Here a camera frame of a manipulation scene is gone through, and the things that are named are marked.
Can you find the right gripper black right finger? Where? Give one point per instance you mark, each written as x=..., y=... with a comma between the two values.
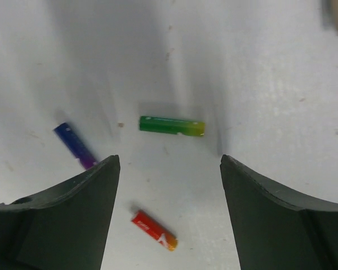
x=276, y=227

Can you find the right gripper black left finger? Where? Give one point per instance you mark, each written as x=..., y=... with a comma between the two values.
x=63, y=227

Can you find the blue battery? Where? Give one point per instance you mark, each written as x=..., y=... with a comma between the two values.
x=75, y=145

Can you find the green battery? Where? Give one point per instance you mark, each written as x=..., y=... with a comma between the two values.
x=172, y=126

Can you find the red battery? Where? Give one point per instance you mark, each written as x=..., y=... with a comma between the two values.
x=155, y=230

